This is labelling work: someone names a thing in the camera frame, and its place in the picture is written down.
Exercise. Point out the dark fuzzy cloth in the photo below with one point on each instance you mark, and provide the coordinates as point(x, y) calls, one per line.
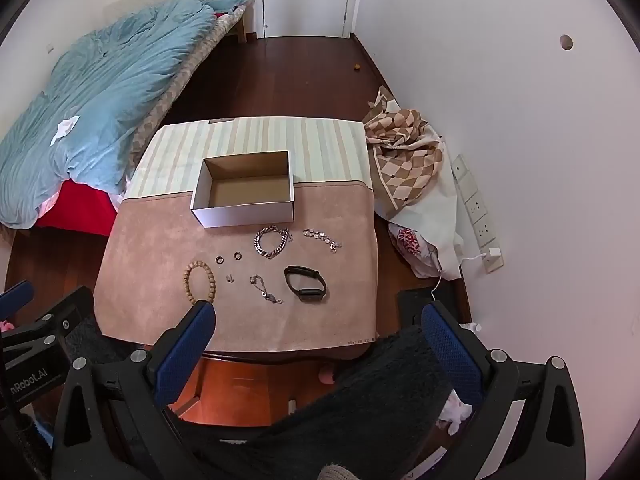
point(360, 410)

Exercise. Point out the cardboard box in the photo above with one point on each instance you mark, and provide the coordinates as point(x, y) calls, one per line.
point(245, 197)

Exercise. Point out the white charger plug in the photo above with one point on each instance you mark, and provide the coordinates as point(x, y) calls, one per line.
point(492, 255)

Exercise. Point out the light blue duvet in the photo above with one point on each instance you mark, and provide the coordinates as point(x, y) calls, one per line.
point(100, 100)

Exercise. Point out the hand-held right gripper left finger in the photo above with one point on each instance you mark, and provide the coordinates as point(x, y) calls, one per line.
point(186, 355)

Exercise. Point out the red cloth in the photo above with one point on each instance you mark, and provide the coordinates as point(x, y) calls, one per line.
point(80, 210)

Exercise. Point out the checkered brown white cloth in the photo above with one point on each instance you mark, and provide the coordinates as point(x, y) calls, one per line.
point(430, 220)

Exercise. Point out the white paper scrap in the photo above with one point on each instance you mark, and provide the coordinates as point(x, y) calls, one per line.
point(67, 127)

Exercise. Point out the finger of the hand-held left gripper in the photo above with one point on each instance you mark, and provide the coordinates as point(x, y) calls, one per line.
point(15, 297)
point(70, 310)

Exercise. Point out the black smart band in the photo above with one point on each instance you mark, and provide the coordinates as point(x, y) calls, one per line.
point(310, 294)

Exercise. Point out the black flat object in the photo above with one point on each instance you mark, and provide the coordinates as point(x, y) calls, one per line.
point(412, 305)

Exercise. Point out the white wall socket strip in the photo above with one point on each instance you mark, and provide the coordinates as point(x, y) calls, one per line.
point(475, 205)

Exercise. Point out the white crumpled cloth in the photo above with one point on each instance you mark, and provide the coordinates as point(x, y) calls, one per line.
point(457, 410)

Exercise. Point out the plastic bag with red print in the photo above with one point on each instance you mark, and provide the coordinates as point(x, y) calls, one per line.
point(410, 245)

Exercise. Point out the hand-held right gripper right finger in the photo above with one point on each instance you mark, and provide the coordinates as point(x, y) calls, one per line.
point(450, 350)

